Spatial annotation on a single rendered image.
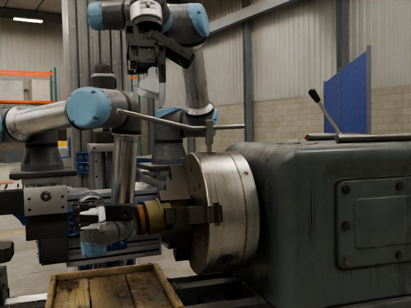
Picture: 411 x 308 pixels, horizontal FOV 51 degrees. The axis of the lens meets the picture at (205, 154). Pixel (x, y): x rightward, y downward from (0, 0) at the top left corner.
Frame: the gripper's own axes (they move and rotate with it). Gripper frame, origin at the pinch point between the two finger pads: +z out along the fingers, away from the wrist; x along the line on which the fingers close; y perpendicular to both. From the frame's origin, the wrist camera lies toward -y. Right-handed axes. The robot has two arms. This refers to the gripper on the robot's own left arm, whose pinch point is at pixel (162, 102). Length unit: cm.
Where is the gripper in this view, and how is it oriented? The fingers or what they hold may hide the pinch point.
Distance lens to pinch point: 99.8
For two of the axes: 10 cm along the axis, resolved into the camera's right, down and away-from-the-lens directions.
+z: 1.1, 9.6, -2.6
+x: 2.5, -2.8, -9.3
